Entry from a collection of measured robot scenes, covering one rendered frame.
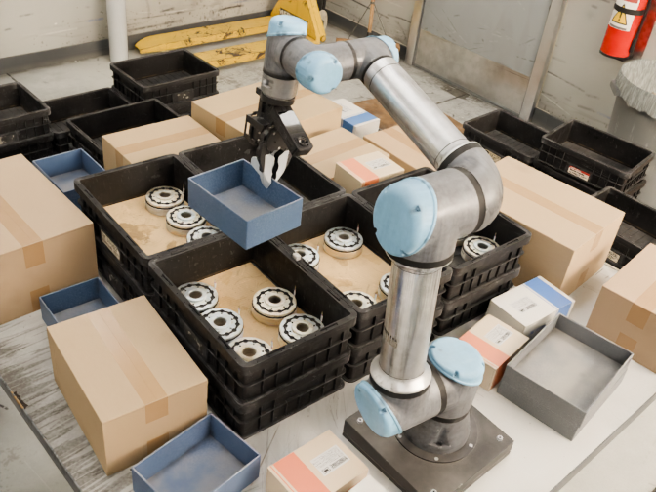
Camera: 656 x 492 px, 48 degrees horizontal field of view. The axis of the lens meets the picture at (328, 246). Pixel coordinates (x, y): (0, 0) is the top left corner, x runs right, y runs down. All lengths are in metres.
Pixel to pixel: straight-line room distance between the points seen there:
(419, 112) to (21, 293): 1.06
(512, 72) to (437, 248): 3.78
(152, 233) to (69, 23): 3.19
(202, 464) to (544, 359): 0.85
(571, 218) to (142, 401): 1.27
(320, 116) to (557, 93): 2.56
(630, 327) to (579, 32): 2.87
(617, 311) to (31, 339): 1.44
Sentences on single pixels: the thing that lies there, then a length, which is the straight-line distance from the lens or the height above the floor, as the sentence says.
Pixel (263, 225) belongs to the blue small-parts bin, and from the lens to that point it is 1.49.
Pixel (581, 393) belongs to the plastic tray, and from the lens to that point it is 1.84.
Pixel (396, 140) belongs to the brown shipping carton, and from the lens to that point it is 2.45.
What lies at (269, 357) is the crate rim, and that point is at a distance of 1.47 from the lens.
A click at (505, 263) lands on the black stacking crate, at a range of 1.96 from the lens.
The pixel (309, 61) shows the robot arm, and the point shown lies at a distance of 1.38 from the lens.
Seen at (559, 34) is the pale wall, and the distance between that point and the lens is 4.73.
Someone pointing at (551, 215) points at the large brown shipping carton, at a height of 0.90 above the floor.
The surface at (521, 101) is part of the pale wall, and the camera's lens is 4.91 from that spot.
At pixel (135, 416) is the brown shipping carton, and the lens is 1.50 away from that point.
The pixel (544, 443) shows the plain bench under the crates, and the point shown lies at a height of 0.70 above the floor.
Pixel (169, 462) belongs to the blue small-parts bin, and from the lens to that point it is 1.59.
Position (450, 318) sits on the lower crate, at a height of 0.76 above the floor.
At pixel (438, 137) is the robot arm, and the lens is 1.31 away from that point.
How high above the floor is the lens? 1.97
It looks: 36 degrees down
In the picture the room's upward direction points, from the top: 8 degrees clockwise
